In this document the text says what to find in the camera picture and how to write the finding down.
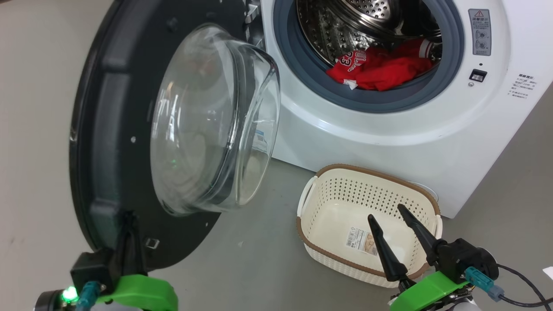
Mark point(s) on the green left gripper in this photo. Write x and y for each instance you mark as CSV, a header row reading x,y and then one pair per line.
x,y
142,293

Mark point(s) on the grey warning label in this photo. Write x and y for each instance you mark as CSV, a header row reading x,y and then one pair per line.
x,y
480,32

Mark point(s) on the cream perforated basket brown rim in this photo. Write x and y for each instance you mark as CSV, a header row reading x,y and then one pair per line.
x,y
328,259

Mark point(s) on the perforated steel washer drum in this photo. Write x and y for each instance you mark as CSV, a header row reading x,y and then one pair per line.
x,y
328,30

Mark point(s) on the black round glass washer door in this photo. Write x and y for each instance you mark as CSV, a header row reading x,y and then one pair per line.
x,y
112,129

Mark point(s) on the white flat scrap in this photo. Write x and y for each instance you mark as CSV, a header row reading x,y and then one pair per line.
x,y
548,273

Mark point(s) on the white front-load washing machine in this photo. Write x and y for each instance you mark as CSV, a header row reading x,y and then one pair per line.
x,y
389,142

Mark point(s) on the black door lock socket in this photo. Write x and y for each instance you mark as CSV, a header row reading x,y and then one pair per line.
x,y
478,75

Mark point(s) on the red white-trimmed jersey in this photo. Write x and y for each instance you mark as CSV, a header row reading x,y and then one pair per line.
x,y
384,71

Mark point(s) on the white printed label sticker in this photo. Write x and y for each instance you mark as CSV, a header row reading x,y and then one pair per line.
x,y
360,242

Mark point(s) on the round white filter cover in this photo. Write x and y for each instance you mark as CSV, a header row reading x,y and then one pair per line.
x,y
427,192

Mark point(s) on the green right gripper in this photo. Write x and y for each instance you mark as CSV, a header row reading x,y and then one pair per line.
x,y
423,293

